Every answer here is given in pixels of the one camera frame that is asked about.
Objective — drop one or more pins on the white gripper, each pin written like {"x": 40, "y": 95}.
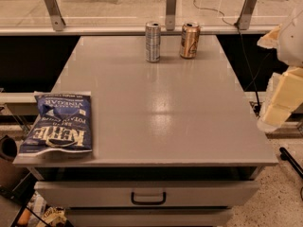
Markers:
{"x": 293, "y": 44}

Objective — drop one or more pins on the silver redbull can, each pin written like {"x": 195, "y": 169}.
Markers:
{"x": 153, "y": 40}

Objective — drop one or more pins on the gold soda can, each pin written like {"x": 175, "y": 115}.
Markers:
{"x": 189, "y": 40}

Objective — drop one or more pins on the blue Kettle chip bag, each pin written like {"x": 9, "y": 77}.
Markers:
{"x": 64, "y": 124}

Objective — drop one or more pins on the snack bag on floor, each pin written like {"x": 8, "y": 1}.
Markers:
{"x": 54, "y": 217}

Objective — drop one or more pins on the black stand leg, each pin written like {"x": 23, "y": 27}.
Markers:
{"x": 285, "y": 155}

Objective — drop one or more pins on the grey lower drawer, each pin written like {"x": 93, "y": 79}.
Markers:
{"x": 149, "y": 217}

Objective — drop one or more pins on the grey drawer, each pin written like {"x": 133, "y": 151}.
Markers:
{"x": 118, "y": 194}
{"x": 149, "y": 217}

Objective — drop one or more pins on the grey upper drawer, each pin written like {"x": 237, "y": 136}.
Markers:
{"x": 118, "y": 194}

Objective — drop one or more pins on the black round object left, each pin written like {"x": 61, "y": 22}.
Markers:
{"x": 8, "y": 148}

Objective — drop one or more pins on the right metal rail bracket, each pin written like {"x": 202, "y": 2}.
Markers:
{"x": 244, "y": 20}

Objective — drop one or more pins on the metal rail bracket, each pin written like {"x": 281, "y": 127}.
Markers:
{"x": 170, "y": 15}
{"x": 244, "y": 20}
{"x": 56, "y": 18}

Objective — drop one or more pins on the middle metal rail bracket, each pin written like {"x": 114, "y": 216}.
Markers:
{"x": 170, "y": 15}

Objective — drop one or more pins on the black drawer handle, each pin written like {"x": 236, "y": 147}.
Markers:
{"x": 148, "y": 200}

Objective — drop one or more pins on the left metal rail bracket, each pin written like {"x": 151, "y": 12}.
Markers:
{"x": 56, "y": 18}

